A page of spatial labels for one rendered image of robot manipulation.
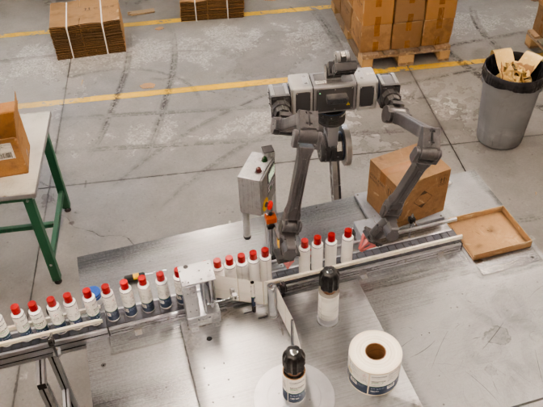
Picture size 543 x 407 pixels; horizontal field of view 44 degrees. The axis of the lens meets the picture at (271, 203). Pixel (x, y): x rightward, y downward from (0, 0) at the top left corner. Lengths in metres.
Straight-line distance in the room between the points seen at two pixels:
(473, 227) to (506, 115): 1.87
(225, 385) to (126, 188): 2.54
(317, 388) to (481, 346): 0.73
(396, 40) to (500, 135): 1.42
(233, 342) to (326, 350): 0.38
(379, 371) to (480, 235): 1.08
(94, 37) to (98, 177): 1.83
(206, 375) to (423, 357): 0.88
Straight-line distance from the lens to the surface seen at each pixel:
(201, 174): 5.00
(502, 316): 3.10
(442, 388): 2.83
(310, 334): 2.85
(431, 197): 3.34
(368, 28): 6.01
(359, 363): 2.60
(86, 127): 5.68
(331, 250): 2.99
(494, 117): 5.21
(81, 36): 6.58
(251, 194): 2.67
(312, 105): 3.10
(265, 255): 2.89
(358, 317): 2.92
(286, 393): 2.59
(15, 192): 3.93
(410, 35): 6.17
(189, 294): 2.74
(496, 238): 3.41
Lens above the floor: 3.16
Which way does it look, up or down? 42 degrees down
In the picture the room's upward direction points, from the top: 2 degrees counter-clockwise
